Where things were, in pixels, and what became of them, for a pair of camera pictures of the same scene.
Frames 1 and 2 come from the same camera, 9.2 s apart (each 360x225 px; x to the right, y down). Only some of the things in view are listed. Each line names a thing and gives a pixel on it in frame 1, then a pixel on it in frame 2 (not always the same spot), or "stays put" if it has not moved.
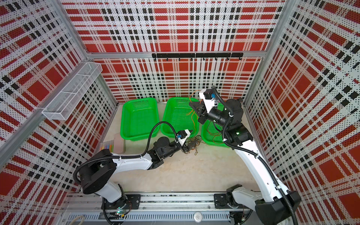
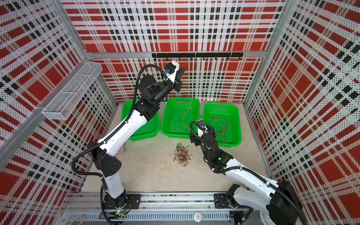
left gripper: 189,147 -> 177,83
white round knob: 198,216 stays put
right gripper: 201,107 -> 194,139
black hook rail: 238,55 stays put
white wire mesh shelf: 63,104 stays put
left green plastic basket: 138,116 stays put
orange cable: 193,110 -> 189,106
